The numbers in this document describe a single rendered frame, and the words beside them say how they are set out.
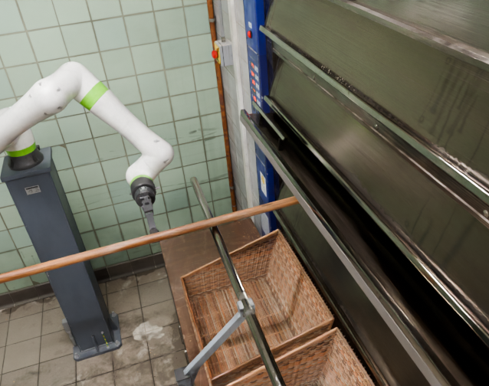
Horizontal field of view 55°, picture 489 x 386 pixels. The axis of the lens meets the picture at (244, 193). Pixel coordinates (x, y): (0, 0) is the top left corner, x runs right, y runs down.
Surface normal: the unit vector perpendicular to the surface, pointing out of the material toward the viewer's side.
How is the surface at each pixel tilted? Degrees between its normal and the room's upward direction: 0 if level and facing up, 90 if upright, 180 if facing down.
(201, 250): 0
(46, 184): 90
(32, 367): 0
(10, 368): 0
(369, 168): 70
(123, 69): 90
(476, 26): 90
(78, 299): 90
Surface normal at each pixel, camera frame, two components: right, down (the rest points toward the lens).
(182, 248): -0.08, -0.82
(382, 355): -0.92, -0.06
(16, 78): 0.29, 0.52
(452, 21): -0.95, 0.23
